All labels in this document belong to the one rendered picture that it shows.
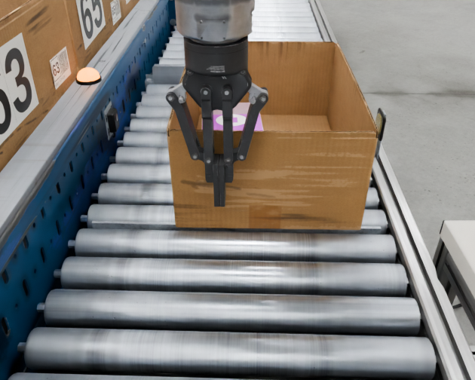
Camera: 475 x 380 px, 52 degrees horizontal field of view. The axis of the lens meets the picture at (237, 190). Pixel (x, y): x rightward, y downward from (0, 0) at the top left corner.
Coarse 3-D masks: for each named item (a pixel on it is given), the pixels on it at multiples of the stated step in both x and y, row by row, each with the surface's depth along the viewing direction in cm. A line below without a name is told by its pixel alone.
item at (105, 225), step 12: (108, 228) 78; (120, 228) 78; (132, 228) 78; (144, 228) 78; (156, 228) 78; (168, 228) 78; (180, 228) 78; (192, 228) 77; (204, 228) 77; (216, 228) 77; (228, 228) 77; (240, 228) 77; (252, 228) 77; (264, 228) 77; (276, 228) 77; (372, 228) 76
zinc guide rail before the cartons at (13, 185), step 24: (144, 0) 138; (120, 24) 118; (120, 48) 103; (72, 96) 83; (48, 120) 75; (72, 120) 75; (24, 144) 69; (48, 144) 69; (24, 168) 64; (0, 192) 59; (24, 192) 59; (0, 216) 55
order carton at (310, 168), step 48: (288, 48) 98; (336, 48) 97; (288, 96) 104; (336, 96) 96; (288, 144) 67; (336, 144) 67; (192, 192) 72; (240, 192) 72; (288, 192) 71; (336, 192) 71
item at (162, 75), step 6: (156, 66) 124; (162, 66) 124; (168, 66) 124; (174, 66) 124; (180, 66) 124; (156, 72) 125; (162, 72) 125; (168, 72) 125; (174, 72) 125; (180, 72) 125; (156, 78) 126; (162, 78) 126; (168, 78) 126; (174, 78) 126; (180, 78) 126
